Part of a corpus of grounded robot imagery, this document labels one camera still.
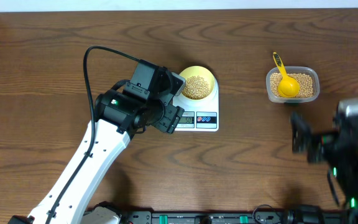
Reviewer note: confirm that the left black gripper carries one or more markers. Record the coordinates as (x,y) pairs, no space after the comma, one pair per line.
(169,119)

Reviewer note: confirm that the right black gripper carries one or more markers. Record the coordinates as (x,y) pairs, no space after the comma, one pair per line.
(302,134)

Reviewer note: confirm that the yellow plastic bowl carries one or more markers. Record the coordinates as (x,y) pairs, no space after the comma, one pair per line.
(199,71)

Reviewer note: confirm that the yellow plastic measuring scoop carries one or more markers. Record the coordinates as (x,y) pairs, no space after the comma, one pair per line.
(288,86)

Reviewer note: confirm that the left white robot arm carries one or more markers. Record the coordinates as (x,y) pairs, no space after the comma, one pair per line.
(122,112)

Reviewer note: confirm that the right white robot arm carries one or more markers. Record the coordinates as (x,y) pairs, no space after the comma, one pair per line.
(347,179)

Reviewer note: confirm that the soybeans in yellow bowl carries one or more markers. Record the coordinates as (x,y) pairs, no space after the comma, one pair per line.
(196,88)

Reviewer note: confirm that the white digital kitchen scale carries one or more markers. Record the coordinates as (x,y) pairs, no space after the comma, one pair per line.
(199,115)

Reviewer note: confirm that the pile of soybeans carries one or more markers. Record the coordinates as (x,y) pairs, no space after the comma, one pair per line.
(305,81)

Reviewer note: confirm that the clear plastic container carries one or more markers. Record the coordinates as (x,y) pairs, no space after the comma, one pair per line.
(292,69)

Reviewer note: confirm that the black mounting rail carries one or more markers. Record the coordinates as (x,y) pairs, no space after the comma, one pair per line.
(102,215)

